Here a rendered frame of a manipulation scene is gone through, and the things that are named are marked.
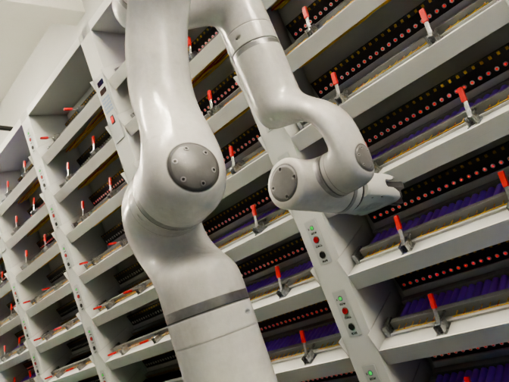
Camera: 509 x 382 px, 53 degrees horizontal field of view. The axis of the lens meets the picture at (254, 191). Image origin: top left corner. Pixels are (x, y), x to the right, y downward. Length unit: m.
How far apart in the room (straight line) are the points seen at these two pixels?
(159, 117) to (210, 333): 0.30
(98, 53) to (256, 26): 1.31
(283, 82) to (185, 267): 0.36
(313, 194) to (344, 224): 0.63
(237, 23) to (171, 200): 0.39
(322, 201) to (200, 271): 0.25
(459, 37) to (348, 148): 0.49
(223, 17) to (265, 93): 0.16
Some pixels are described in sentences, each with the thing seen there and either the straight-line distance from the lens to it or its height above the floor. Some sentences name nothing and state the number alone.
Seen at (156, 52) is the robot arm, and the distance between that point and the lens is 0.81.
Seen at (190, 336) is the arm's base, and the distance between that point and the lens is 0.68.
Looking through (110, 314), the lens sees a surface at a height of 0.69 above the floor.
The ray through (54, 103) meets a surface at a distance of 2.68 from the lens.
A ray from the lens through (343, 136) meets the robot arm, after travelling 0.79.
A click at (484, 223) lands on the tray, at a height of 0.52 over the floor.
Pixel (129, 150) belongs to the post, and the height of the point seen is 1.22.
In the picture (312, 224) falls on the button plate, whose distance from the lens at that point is 1.39.
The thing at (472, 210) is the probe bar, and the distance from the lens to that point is 1.26.
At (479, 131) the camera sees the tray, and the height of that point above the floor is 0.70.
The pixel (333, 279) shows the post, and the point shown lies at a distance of 1.39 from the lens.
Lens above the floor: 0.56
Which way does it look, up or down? 11 degrees up
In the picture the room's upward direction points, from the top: 21 degrees counter-clockwise
